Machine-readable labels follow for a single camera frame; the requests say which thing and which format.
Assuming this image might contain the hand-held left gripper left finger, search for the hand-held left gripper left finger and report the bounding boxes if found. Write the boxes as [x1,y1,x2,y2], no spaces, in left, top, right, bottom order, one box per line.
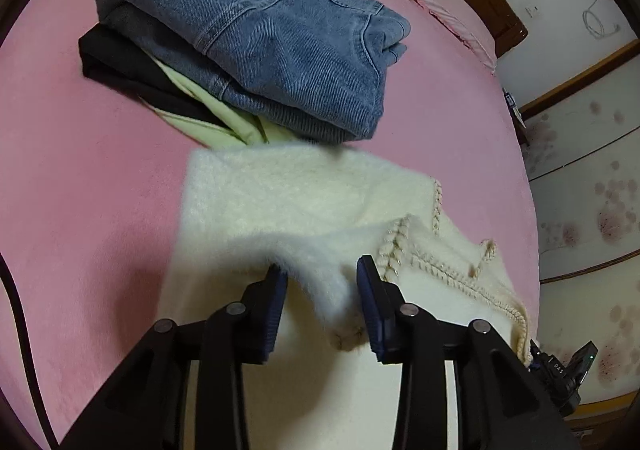
[60,264,290,450]

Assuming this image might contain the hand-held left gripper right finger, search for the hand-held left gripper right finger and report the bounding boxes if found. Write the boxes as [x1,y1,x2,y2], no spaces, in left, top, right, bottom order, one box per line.
[356,255,581,450]

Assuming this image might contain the white fuzzy cardigan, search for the white fuzzy cardigan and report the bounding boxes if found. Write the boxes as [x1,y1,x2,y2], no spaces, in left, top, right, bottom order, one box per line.
[165,142,533,450]

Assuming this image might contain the floral sliding wardrobe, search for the floral sliding wardrobe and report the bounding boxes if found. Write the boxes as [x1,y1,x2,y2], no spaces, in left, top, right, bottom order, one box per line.
[517,37,640,431]

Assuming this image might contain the folded light green garment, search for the folded light green garment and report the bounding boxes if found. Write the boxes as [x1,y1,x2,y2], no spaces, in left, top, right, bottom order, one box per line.
[150,55,286,151]

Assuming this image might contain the wooden nightstand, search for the wooden nightstand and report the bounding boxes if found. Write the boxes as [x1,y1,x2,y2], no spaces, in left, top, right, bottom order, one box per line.
[501,89,532,147]

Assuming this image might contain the folded black garment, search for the folded black garment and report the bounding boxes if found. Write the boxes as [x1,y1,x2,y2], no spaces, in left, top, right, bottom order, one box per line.
[78,26,236,131]

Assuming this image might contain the folded blue jeans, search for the folded blue jeans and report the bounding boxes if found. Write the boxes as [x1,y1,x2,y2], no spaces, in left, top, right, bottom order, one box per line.
[90,0,412,143]

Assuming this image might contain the pink pillow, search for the pink pillow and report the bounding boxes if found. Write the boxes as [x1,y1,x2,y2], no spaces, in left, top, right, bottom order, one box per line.
[414,0,499,76]

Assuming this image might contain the black cable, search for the black cable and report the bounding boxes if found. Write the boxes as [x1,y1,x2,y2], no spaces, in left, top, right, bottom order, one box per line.
[0,250,57,450]

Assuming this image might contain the white coiled wall cable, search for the white coiled wall cable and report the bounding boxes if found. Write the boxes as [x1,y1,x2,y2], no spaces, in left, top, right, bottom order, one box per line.
[581,0,624,39]

